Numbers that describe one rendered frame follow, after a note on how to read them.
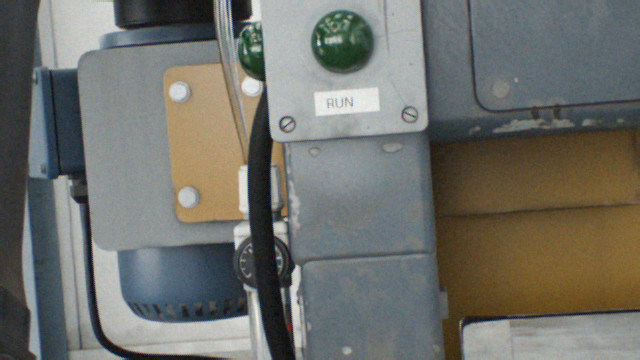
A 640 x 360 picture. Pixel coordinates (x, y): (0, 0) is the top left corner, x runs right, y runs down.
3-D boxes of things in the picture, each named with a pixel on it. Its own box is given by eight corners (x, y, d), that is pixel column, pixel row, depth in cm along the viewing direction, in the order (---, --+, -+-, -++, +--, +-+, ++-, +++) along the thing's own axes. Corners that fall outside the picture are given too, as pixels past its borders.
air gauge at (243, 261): (235, 292, 89) (230, 236, 89) (238, 288, 91) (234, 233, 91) (290, 288, 89) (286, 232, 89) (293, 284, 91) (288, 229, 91)
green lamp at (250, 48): (235, 83, 65) (229, 20, 65) (243, 84, 68) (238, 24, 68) (287, 79, 65) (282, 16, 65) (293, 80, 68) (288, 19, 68)
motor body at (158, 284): (104, 333, 113) (77, 32, 112) (141, 305, 128) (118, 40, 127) (286, 320, 112) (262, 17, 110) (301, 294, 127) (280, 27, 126)
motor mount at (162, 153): (88, 254, 109) (70, 50, 108) (107, 245, 115) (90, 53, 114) (444, 229, 106) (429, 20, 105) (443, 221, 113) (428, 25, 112)
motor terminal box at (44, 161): (44, 210, 109) (31, 66, 109) (24, 205, 119) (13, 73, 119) (146, 200, 112) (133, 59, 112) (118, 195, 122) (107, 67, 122)
